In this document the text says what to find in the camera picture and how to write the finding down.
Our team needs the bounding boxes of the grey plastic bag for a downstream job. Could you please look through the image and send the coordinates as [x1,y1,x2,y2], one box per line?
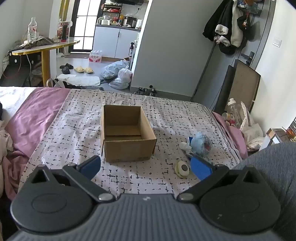
[99,60,130,81]

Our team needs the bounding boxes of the light blue plush toy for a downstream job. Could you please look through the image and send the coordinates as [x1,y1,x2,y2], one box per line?
[191,132,213,155]

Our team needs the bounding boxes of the black low cabinet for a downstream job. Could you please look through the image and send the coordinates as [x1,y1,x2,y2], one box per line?
[0,47,45,88]

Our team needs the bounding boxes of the round white yellow gadget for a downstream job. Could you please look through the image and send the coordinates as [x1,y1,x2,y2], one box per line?
[174,161,191,179]

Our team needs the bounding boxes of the red and dark boxes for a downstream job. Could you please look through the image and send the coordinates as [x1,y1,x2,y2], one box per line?
[56,19,73,43]

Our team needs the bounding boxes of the yellow round table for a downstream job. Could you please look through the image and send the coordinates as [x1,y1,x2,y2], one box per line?
[11,37,80,88]

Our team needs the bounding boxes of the crinkled clear plastic bag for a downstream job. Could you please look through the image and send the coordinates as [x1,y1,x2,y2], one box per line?
[240,101,256,139]

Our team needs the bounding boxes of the crumpled white tissue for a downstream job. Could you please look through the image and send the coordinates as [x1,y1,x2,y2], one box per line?
[179,142,193,154]

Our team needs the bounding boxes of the hanging black-and-white clothes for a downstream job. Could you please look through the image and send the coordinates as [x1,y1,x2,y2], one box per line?
[202,0,255,55]

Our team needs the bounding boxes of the white storage shelf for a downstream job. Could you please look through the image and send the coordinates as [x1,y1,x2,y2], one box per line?
[260,120,296,151]

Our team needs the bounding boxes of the white crumpled plastic bag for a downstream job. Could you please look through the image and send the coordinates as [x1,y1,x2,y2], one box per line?
[243,123,266,151]

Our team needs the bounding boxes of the black-and-white printed blanket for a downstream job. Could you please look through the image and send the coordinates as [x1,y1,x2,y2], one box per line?
[17,89,243,202]

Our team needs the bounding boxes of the pink bed sheet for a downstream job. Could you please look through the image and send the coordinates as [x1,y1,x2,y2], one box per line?
[2,87,248,202]

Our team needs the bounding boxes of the brown cardboard box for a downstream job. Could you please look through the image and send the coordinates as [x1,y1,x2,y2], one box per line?
[100,104,158,163]

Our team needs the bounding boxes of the white floor mat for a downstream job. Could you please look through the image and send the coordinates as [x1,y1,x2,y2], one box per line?
[56,74,101,88]

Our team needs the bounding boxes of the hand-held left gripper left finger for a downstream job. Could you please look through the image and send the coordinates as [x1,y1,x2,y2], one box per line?
[30,155,116,204]

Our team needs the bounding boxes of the clear wide-mouth bottle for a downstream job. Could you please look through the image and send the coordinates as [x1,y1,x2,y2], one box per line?
[226,98,242,127]

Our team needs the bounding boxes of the black slippers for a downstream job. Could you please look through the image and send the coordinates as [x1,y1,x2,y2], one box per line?
[59,63,74,75]

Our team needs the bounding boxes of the dark framed board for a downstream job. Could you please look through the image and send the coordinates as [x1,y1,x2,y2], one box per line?
[214,59,262,114]

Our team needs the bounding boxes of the black door handle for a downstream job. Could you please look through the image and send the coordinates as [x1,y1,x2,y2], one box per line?
[240,51,255,66]

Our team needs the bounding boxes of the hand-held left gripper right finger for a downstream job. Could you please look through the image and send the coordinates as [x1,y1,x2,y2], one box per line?
[176,155,262,204]

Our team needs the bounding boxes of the white kitchen cabinet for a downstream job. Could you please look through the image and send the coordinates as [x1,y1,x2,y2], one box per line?
[92,24,141,60]

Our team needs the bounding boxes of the clear plastic water bottle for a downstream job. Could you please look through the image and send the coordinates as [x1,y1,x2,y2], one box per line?
[27,17,38,42]

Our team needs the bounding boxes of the person's grey trousered leg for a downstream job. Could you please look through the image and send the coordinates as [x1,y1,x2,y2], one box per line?
[231,141,296,241]

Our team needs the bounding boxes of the grey cloth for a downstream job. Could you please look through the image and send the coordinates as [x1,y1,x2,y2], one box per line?
[24,37,61,49]

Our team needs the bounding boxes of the white fluffy blanket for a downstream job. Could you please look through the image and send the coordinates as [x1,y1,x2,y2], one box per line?
[0,86,36,116]

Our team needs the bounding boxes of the white patterned garment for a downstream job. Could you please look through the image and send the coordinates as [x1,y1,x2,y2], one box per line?
[0,120,15,164]

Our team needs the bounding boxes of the pack of water bottles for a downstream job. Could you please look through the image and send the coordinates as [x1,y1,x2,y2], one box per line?
[89,49,103,64]

